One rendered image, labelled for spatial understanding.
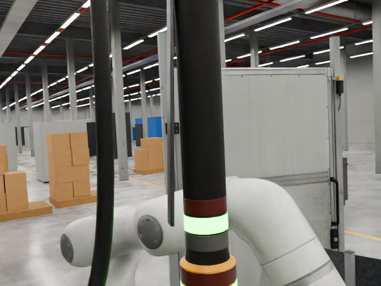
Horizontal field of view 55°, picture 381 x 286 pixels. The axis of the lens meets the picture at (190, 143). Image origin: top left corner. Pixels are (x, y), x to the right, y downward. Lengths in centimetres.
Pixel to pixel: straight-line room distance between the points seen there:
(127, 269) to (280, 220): 57
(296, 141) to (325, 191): 40
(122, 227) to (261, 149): 161
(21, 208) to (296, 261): 758
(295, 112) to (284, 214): 193
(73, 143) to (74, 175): 70
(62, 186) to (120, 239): 769
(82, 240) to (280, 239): 53
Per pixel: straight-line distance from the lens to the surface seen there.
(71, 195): 858
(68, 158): 846
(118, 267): 102
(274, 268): 53
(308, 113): 248
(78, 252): 93
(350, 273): 216
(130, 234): 79
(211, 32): 27
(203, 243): 27
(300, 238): 53
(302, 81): 247
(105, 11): 22
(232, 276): 29
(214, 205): 27
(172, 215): 27
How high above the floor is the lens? 167
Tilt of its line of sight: 3 degrees down
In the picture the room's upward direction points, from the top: 3 degrees counter-clockwise
